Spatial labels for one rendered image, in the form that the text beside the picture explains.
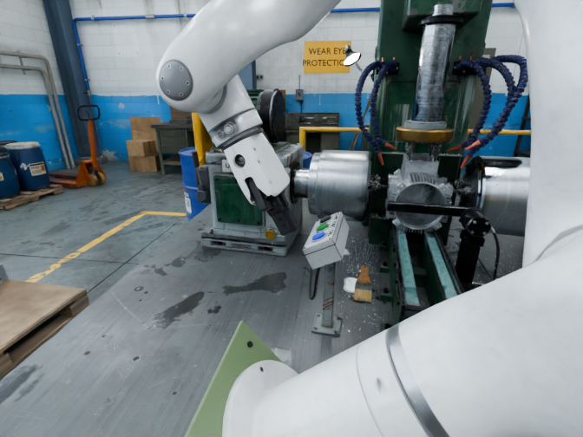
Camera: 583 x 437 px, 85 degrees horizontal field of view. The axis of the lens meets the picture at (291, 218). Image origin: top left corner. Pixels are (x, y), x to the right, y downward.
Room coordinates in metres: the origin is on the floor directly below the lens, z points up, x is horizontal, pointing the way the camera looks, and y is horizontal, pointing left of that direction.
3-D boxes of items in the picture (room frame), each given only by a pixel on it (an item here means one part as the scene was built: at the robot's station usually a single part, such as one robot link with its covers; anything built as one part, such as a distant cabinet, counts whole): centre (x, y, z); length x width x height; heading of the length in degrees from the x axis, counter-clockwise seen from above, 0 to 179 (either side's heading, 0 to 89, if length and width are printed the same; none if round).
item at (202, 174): (1.14, 0.31, 1.07); 0.08 x 0.07 x 0.20; 166
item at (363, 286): (0.85, -0.22, 0.80); 0.21 x 0.05 x 0.01; 166
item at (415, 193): (1.15, -0.45, 1.02); 0.15 x 0.02 x 0.15; 76
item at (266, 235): (1.21, 0.15, 0.99); 0.35 x 0.31 x 0.37; 76
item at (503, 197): (0.99, -0.71, 1.04); 0.41 x 0.25 x 0.25; 76
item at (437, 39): (1.10, -0.44, 1.34); 0.18 x 0.18 x 0.48
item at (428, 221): (1.06, -0.43, 1.02); 0.20 x 0.19 x 0.19; 166
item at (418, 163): (1.10, -0.44, 1.11); 0.12 x 0.11 x 0.07; 166
